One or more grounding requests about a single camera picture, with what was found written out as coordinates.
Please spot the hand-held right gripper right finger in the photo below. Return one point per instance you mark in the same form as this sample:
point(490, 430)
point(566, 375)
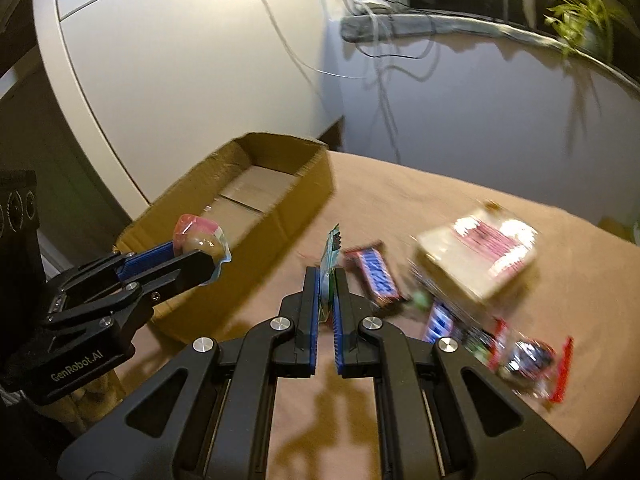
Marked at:
point(339, 320)

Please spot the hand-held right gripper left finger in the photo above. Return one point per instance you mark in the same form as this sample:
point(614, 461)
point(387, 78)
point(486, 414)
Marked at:
point(313, 310)

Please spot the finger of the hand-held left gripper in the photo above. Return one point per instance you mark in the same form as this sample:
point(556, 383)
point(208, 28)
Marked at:
point(150, 256)
point(190, 267)

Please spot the pink jelly cup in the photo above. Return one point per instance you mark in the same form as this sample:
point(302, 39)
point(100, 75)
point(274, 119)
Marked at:
point(197, 235)

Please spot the green snack packet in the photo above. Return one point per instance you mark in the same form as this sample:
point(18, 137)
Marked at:
point(330, 260)

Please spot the brown cardboard box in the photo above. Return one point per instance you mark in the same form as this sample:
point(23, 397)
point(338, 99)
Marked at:
point(280, 200)

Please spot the clear packet with red edges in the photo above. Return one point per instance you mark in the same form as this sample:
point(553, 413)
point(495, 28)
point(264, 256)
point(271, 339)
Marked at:
point(530, 360)

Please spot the brown and blue chocolate bar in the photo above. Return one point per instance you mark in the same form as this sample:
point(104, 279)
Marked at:
point(375, 272)

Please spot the small green candy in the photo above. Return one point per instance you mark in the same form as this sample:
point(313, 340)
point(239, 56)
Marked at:
point(420, 300)

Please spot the small blue and white packet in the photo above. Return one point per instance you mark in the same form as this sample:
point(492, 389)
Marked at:
point(440, 321)

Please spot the large pink and white packet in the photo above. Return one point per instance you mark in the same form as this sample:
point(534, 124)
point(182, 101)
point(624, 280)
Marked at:
point(475, 255)

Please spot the white charger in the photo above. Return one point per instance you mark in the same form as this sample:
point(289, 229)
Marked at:
point(370, 2)

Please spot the potted spider plant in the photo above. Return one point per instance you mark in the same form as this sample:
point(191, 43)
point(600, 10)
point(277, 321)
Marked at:
point(582, 15)

